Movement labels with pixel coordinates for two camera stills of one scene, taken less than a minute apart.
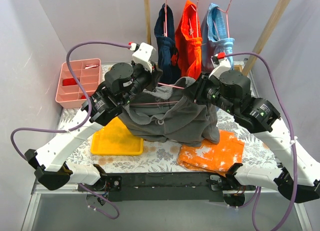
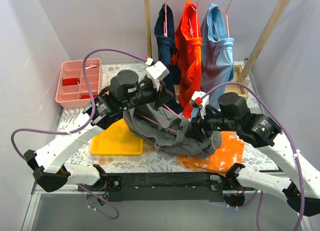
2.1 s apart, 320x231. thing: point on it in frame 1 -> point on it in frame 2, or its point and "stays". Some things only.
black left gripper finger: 156,74 -> 164,96
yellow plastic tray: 115,138 stays
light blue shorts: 214,39 stays
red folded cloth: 69,81 stays
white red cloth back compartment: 91,66 stays
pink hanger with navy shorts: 165,23 stays
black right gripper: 199,86 -> 198,123
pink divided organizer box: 69,93 stays
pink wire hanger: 160,102 -> 158,123
